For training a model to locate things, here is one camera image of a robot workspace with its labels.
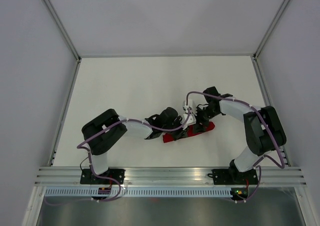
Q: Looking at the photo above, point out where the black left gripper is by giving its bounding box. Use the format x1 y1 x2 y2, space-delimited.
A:
162 116 189 141

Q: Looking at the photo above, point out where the red cloth napkin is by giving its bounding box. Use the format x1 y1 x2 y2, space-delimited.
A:
162 121 216 143

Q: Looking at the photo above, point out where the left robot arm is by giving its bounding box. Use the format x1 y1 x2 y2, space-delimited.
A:
77 107 194 184

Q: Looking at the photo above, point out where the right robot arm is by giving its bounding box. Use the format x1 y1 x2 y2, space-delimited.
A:
187 86 287 185

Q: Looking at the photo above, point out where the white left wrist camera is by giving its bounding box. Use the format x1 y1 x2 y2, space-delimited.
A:
181 113 197 130

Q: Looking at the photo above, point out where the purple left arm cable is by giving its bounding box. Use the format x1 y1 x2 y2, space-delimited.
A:
76 110 192 182

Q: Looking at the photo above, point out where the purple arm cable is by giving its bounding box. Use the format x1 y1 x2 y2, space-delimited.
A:
185 90 286 177
76 110 192 182

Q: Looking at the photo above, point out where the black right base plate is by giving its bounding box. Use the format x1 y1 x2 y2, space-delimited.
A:
207 169 259 186

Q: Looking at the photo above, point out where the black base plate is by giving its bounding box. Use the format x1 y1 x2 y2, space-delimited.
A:
80 168 125 185
207 169 259 186

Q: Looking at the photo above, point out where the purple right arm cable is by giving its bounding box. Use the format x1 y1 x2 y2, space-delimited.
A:
185 90 286 177

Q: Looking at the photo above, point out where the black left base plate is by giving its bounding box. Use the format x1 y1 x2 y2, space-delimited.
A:
80 168 125 185

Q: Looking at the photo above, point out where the aluminium front rail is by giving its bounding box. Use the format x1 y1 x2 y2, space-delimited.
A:
34 166 307 188

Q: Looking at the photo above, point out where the white slotted cable duct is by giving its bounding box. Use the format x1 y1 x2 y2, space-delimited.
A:
45 186 232 198

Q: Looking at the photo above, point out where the right aluminium frame post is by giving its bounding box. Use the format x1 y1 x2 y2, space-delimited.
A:
252 0 292 61

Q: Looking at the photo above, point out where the aluminium frame post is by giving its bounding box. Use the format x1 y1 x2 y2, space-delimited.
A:
42 0 81 62
252 0 292 61

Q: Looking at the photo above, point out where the left aluminium frame post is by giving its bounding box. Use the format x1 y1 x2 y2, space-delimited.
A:
42 0 81 62

